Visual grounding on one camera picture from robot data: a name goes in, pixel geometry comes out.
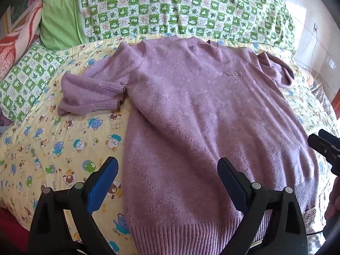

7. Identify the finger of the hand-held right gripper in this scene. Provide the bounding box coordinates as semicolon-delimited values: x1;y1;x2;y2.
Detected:
308;129;340;176

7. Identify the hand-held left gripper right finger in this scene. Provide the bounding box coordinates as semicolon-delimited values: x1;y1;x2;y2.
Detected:
216;157;309;255

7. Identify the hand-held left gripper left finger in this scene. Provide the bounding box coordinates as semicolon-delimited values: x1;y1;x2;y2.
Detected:
28;157;125;255

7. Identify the purple knit sweater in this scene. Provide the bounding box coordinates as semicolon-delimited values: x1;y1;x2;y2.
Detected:
57;37;319;255

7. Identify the person's right hand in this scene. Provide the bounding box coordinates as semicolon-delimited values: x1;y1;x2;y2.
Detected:
325;177;340;221

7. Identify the striped bed sheet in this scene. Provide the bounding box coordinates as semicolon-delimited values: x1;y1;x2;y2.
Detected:
300;78;340;235

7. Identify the yellow bear print blanket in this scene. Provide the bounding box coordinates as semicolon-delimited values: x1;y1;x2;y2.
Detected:
0;36;338;255

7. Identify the red cloth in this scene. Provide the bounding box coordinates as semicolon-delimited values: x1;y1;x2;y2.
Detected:
0;207;32;247

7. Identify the red floral blanket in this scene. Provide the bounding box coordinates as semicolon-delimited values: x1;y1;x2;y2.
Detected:
0;0;44;85

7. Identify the light green cloth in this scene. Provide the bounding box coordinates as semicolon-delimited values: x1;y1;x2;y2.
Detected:
40;0;89;51

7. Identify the green checkered quilt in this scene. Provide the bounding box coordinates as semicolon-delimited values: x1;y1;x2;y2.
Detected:
0;0;296;123

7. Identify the thin power cable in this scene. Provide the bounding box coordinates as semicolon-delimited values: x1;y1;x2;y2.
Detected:
308;29;318;81

